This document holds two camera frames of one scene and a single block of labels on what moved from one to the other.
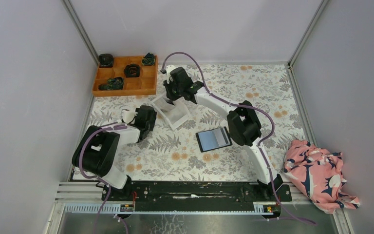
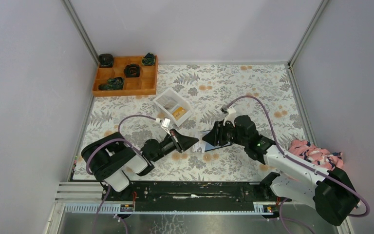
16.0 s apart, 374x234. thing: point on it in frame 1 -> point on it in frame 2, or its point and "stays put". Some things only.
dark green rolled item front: (113, 84) stays put
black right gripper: (167, 85) -> (219, 130)
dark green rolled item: (148, 59) stays put
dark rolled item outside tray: (105, 60) stays put
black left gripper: (152, 123) -> (184, 142)
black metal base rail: (199, 193) stays put
